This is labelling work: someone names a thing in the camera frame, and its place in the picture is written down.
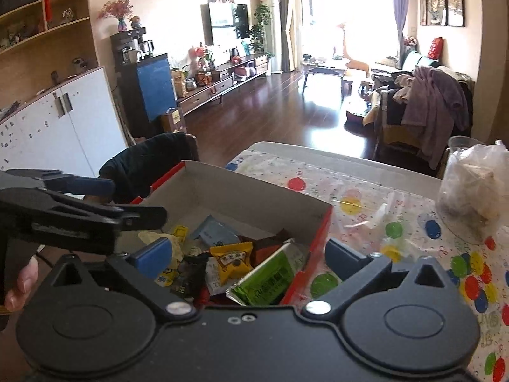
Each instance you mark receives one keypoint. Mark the small dark-capped jar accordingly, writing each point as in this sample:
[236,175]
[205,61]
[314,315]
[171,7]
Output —
[191,276]

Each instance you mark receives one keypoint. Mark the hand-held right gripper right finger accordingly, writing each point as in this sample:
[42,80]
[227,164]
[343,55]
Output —
[344,256]

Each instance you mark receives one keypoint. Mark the flat screen television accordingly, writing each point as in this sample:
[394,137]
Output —
[224,24]

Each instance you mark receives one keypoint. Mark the red cushion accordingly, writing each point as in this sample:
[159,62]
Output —
[435,47]

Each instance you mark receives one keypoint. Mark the green snack packet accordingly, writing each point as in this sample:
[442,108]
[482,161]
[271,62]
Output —
[266,278]

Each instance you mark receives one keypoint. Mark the clear tub with plastic bag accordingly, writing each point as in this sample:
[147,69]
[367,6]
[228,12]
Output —
[471,191]

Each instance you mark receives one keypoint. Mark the person's left hand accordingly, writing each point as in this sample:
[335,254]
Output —
[24,286]

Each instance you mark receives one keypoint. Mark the dark floor cushion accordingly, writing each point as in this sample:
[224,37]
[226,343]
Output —
[358,118]

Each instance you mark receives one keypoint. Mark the wooden coffee table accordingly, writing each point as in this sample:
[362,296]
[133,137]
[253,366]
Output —
[324,69]

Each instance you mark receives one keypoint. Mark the grey blue curtain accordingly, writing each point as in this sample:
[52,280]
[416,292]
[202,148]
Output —
[399,16]

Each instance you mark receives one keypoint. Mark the brown paper box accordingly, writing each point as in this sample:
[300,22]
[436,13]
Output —
[173,121]

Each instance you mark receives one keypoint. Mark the dotted plastic tablecloth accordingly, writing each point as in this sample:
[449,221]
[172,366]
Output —
[358,175]

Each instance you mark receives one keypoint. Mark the wooden television cabinet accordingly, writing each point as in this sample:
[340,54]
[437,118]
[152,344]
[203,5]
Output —
[222,83]

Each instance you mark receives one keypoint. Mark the dark sofa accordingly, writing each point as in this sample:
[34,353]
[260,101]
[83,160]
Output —
[413,61]

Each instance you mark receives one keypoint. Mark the red cardboard box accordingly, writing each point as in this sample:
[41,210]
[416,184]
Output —
[238,191]

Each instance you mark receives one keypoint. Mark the wooden chair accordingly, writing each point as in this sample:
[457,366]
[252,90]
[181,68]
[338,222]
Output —
[397,135]

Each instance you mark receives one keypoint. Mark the pile of clothes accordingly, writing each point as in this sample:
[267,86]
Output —
[433,103]

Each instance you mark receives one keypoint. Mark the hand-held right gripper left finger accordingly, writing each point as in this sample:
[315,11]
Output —
[153,256]

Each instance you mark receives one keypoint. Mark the green potted plant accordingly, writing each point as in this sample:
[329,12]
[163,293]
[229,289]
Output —
[260,28]

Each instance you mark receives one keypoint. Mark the dark cabinet with blue panel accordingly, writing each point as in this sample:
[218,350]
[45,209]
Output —
[153,87]

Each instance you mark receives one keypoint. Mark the white sideboard cabinet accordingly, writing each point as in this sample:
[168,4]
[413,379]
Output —
[59,127]

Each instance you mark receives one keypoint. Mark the wooden wall shelf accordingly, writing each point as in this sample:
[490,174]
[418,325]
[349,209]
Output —
[43,47]

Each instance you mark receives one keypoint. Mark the dark jacket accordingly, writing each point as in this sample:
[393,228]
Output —
[147,163]

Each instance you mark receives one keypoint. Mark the white standing air conditioner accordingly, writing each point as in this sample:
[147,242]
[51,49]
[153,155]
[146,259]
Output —
[276,32]

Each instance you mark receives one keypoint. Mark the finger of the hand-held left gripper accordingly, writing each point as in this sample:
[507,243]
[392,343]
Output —
[93,186]
[139,217]

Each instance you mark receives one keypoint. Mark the clear plastic wrapper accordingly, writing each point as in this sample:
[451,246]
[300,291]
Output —
[377,223]

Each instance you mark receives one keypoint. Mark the brown curtain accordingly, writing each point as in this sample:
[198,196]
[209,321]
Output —
[285,20]

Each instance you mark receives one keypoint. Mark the dark red snack packet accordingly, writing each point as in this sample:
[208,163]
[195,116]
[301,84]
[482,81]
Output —
[270,246]

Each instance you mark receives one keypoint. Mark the pink flowers in vase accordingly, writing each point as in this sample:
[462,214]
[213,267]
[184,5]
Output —
[117,12]

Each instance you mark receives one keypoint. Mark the yellow cartoon snack packet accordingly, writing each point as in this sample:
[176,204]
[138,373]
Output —
[159,238]

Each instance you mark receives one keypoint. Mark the coffee machine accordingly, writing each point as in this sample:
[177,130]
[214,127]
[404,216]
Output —
[131,45]

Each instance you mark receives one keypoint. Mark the orange yellow snack packet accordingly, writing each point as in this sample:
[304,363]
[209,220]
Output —
[232,260]

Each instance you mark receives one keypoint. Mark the light blue snack packet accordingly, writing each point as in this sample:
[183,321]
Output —
[216,232]

